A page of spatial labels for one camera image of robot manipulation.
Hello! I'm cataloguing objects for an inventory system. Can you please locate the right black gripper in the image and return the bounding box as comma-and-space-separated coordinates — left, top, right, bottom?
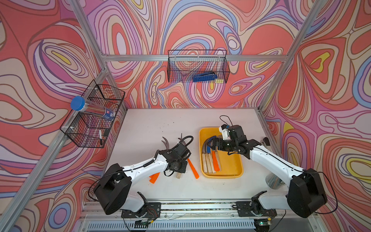
207, 137, 238, 151

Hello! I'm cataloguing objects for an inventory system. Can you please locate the blue blade wooden sickle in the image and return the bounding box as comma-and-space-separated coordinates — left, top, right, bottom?
205, 136, 216, 174

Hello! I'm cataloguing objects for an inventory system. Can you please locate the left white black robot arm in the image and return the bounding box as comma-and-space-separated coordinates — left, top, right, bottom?
93, 143, 191, 215

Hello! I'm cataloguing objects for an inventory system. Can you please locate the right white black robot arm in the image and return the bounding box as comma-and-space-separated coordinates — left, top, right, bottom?
207, 124, 328, 218

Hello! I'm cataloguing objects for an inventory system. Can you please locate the yellow plastic tray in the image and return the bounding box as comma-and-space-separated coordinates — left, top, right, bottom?
199, 127, 243, 179

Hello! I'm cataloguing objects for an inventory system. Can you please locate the blue tool in basket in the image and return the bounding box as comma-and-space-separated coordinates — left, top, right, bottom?
192, 72, 217, 82

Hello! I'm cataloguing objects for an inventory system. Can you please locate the black marker in basket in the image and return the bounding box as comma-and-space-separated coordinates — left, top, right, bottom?
99, 130, 103, 146

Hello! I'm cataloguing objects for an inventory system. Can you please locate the clear tube with blue cap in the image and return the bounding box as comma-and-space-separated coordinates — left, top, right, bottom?
70, 96, 115, 121

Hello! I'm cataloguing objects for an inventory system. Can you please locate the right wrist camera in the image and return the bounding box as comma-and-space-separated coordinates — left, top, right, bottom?
219, 124, 231, 140

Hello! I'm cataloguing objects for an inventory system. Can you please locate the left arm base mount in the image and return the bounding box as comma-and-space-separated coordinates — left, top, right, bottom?
120, 191, 161, 219

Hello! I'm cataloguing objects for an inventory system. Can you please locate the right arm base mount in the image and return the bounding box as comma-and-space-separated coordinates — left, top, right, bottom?
232, 191, 277, 218

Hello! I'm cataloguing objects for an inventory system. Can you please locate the black wire basket back wall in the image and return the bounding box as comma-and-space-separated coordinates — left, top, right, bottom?
167, 48, 230, 83

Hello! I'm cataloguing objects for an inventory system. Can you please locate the black wire basket wall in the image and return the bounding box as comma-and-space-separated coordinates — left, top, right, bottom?
167, 48, 230, 83
60, 80, 125, 148

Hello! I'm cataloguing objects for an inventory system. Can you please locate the black wire basket left wall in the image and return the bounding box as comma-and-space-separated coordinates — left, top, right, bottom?
60, 80, 125, 148

